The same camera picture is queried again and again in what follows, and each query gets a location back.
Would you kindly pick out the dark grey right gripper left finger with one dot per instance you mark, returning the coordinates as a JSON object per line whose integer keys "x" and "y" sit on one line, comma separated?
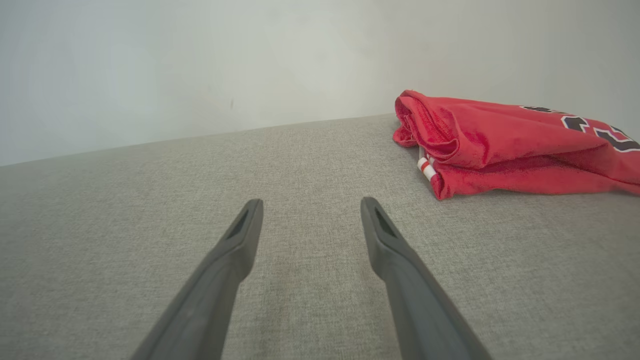
{"x": 210, "y": 280}

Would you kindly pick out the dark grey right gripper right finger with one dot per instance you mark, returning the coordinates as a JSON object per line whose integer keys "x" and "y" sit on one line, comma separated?
{"x": 415, "y": 300}

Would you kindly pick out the red jersey with white sleeves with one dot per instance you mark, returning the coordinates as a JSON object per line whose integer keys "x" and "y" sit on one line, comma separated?
{"x": 510, "y": 150}

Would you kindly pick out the grey fabric sofa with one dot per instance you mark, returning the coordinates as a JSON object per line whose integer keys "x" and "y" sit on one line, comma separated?
{"x": 200, "y": 190}

